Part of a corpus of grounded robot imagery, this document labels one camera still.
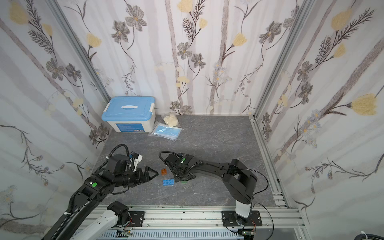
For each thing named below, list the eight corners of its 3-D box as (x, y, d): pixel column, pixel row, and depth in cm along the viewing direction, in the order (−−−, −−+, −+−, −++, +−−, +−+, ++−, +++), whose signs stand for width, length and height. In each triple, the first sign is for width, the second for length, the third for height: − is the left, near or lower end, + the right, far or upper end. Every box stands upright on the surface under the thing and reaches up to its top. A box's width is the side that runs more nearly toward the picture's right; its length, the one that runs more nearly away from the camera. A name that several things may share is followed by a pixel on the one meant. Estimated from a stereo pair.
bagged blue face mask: (148, 134, 112) (147, 132, 110) (156, 122, 119) (155, 120, 118) (176, 142, 107) (176, 140, 105) (182, 129, 115) (182, 127, 113)
